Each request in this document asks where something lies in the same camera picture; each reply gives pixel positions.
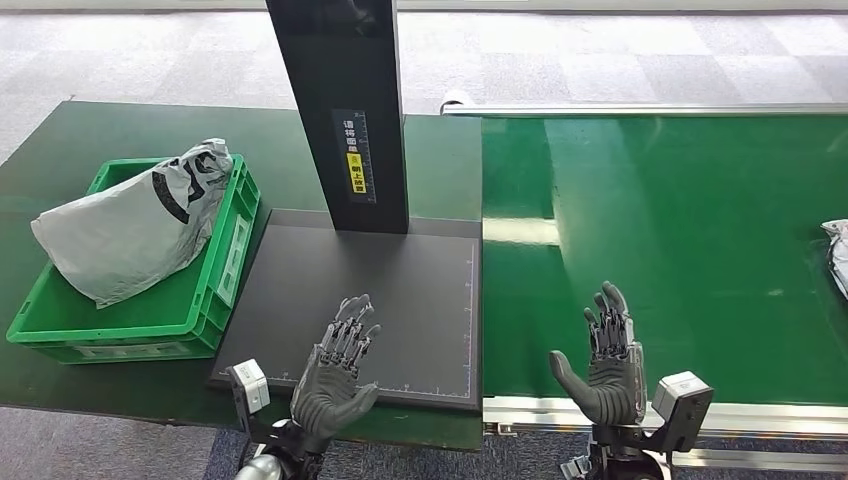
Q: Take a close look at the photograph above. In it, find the aluminium conveyor side rail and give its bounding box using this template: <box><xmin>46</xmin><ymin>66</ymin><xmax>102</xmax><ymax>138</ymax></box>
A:
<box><xmin>481</xmin><ymin>396</ymin><xmax>848</xmax><ymax>475</ymax></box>
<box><xmin>440</xmin><ymin>89</ymin><xmax>848</xmax><ymax>119</ymax></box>

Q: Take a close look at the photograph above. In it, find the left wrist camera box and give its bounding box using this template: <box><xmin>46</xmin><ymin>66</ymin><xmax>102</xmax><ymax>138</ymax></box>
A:
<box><xmin>226</xmin><ymin>358</ymin><xmax>272</xmax><ymax>417</ymax></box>

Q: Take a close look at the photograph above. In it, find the black scanner column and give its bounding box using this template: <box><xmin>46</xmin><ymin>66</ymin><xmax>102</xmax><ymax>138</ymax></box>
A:
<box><xmin>264</xmin><ymin>0</ymin><xmax>411</xmax><ymax>236</ymax></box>

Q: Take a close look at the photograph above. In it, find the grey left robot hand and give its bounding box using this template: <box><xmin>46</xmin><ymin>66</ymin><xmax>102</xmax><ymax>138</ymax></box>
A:
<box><xmin>290</xmin><ymin>293</ymin><xmax>384</xmax><ymax>442</ymax></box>

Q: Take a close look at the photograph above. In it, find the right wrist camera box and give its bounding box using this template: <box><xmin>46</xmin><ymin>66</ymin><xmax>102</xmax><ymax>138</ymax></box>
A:
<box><xmin>651</xmin><ymin>370</ymin><xmax>715</xmax><ymax>455</ymax></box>

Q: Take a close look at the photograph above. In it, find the green plastic crate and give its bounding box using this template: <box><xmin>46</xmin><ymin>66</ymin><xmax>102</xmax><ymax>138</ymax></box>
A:
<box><xmin>6</xmin><ymin>154</ymin><xmax>262</xmax><ymax>366</ymax></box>

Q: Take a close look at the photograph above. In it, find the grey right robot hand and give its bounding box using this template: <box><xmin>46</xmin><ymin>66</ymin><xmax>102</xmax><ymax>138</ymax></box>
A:
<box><xmin>548</xmin><ymin>281</ymin><xmax>649</xmax><ymax>427</ymax></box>

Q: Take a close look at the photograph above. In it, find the black scanner base platform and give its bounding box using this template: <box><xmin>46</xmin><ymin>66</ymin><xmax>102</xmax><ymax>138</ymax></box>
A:
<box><xmin>208</xmin><ymin>208</ymin><xmax>483</xmax><ymax>413</ymax></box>

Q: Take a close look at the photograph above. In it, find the green conveyor belt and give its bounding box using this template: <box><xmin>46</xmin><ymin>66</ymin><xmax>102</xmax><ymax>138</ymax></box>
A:
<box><xmin>481</xmin><ymin>115</ymin><xmax>848</xmax><ymax>407</ymax></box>

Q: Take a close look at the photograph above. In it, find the grey plastic mailer package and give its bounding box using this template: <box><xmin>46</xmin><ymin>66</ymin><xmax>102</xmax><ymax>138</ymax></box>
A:
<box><xmin>30</xmin><ymin>137</ymin><xmax>234</xmax><ymax>310</ymax></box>
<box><xmin>820</xmin><ymin>218</ymin><xmax>848</xmax><ymax>301</ymax></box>

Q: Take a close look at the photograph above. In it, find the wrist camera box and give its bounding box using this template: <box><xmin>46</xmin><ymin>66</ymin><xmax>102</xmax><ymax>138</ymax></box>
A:
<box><xmin>226</xmin><ymin>358</ymin><xmax>272</xmax><ymax>417</ymax></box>
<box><xmin>651</xmin><ymin>370</ymin><xmax>715</xmax><ymax>455</ymax></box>

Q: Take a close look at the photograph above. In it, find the yellow warning label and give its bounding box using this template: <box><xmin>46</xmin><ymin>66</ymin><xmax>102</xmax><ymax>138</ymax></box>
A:
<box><xmin>345</xmin><ymin>152</ymin><xmax>368</xmax><ymax>195</ymax></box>

